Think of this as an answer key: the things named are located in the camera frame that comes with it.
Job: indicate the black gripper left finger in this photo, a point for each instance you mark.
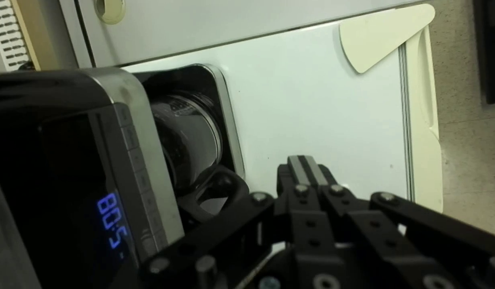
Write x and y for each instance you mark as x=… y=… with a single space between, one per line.
x=242 y=230

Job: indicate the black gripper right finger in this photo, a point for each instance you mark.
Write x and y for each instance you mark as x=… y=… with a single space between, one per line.
x=397 y=230

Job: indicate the black and steel coffee maker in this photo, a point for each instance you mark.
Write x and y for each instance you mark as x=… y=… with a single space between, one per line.
x=49 y=160

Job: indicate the beige vent grille trunking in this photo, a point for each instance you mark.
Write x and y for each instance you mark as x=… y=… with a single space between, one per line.
x=9 y=34

